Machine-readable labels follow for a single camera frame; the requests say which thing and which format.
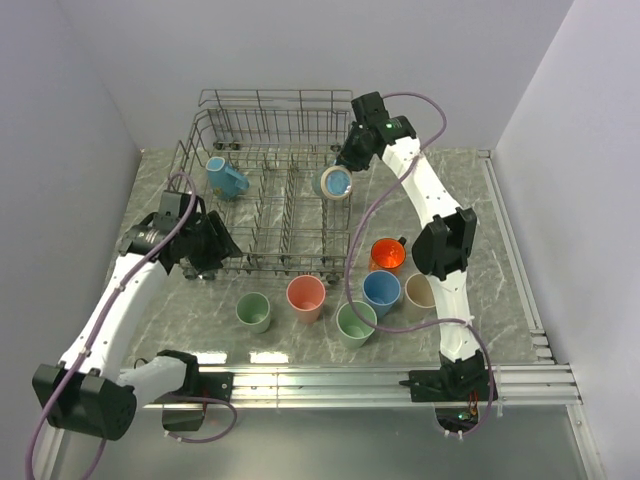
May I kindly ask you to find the orange mug black handle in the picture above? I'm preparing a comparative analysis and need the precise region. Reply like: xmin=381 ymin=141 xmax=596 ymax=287
xmin=368 ymin=237 xmax=407 ymax=275

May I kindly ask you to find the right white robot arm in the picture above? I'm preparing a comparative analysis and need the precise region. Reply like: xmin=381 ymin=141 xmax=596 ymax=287
xmin=337 ymin=91 xmax=496 ymax=402

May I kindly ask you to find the light blue floral mug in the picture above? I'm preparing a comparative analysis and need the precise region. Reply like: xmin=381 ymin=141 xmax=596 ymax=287
xmin=206 ymin=156 xmax=250 ymax=201

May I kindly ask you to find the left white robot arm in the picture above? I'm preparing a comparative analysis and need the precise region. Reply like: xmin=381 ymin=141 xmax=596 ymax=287
xmin=32 ymin=190 xmax=241 ymax=441

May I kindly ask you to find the teal patterned mug yellow inside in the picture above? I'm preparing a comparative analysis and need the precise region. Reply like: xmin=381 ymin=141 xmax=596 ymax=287
xmin=311 ymin=165 xmax=353 ymax=201

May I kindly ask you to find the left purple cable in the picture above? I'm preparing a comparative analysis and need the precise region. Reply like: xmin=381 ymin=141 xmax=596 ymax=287
xmin=23 ymin=172 xmax=239 ymax=480

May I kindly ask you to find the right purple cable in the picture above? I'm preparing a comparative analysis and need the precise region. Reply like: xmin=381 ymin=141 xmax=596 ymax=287
xmin=342 ymin=92 xmax=497 ymax=441

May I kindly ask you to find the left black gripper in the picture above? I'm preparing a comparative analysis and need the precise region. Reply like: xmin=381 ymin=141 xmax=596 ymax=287
xmin=182 ymin=210 xmax=243 ymax=275

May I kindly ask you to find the grey wire dish rack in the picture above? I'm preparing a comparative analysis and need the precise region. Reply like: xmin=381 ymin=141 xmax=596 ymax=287
xmin=171 ymin=88 xmax=353 ymax=284

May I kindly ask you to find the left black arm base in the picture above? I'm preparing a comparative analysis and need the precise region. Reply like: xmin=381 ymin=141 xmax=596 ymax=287
xmin=161 ymin=373 xmax=238 ymax=438

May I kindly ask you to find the green plastic cup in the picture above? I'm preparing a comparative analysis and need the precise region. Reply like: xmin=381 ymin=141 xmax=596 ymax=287
xmin=336 ymin=301 xmax=377 ymax=349
xmin=236 ymin=292 xmax=271 ymax=334

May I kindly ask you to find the purple cable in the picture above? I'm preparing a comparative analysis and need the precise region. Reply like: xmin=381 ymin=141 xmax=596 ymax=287
xmin=23 ymin=172 xmax=239 ymax=480
xmin=342 ymin=92 xmax=497 ymax=441

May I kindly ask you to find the pink plastic cup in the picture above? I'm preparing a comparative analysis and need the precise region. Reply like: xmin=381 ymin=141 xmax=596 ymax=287
xmin=286 ymin=275 xmax=326 ymax=324

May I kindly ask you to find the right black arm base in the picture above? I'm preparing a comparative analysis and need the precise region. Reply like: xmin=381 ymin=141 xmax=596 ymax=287
xmin=399 ymin=367 xmax=498 ymax=437

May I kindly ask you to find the blue plastic cup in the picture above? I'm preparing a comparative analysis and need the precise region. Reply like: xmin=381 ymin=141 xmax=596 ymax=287
xmin=362 ymin=270 xmax=402 ymax=319

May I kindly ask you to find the beige plastic cup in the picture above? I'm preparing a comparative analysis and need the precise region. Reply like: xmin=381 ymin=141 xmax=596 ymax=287
xmin=402 ymin=273 xmax=435 ymax=322

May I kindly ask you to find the aluminium mounting rail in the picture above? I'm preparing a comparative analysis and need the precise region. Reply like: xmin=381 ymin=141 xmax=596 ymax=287
xmin=114 ymin=363 xmax=584 ymax=409

